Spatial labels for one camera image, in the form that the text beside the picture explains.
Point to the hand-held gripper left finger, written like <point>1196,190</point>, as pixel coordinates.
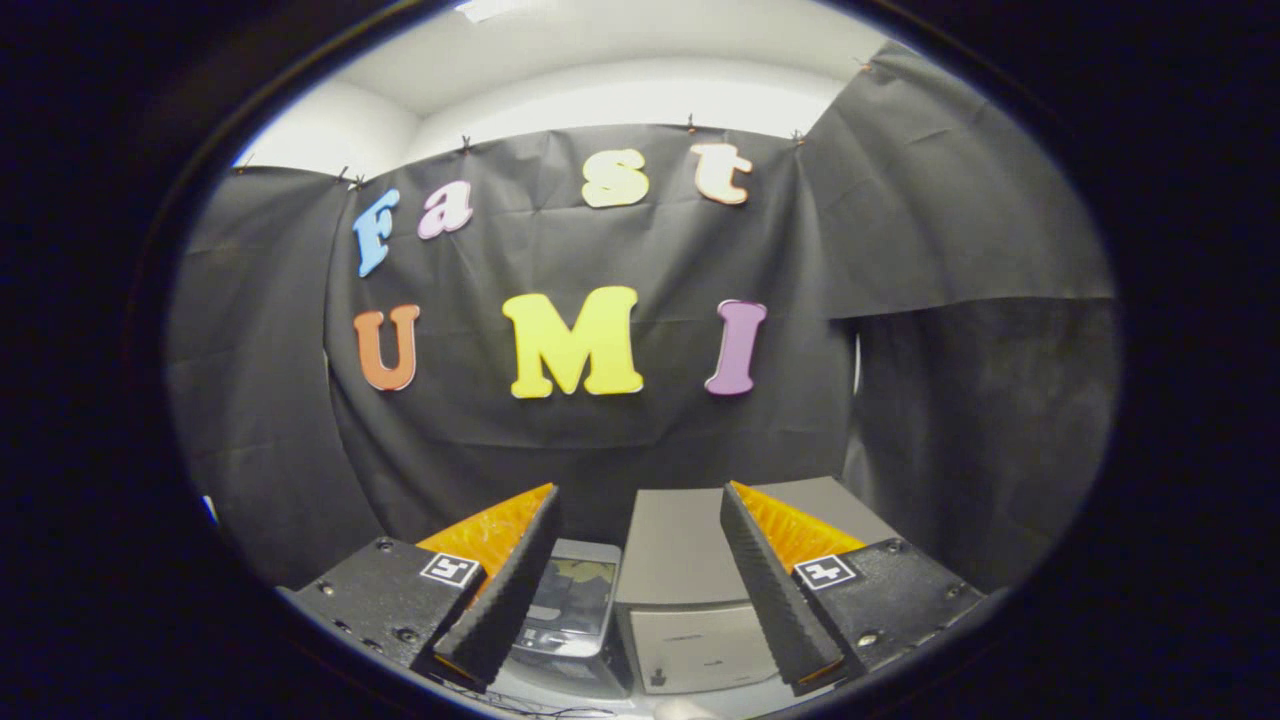
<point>510,590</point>

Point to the black backdrop cloth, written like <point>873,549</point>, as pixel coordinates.
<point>620,440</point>

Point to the grey washing machine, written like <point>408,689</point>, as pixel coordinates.
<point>575,665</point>

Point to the beige cabinet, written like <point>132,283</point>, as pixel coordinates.
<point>680,540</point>

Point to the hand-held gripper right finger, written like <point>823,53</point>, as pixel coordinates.
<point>770,590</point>

